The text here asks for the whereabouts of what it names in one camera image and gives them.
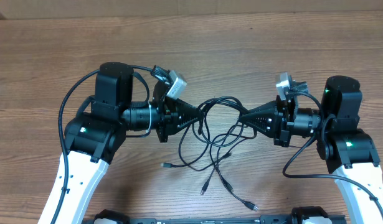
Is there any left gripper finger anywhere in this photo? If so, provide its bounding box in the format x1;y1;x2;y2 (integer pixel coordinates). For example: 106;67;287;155
174;116;202;134
174;99;203;120

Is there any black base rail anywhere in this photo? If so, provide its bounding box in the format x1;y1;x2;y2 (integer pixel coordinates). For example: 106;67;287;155
82;207;347;224

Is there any thick black USB cable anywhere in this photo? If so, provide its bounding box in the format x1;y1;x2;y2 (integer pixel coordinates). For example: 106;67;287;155
161;96;260;212

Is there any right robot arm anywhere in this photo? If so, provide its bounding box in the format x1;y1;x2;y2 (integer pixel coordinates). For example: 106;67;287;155
240;73;383;223

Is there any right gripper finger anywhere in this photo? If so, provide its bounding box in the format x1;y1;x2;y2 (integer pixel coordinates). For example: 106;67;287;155
248;100;278;114
240;112;283;138

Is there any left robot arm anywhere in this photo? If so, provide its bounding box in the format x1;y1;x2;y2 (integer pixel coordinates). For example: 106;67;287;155
39;62;202;223

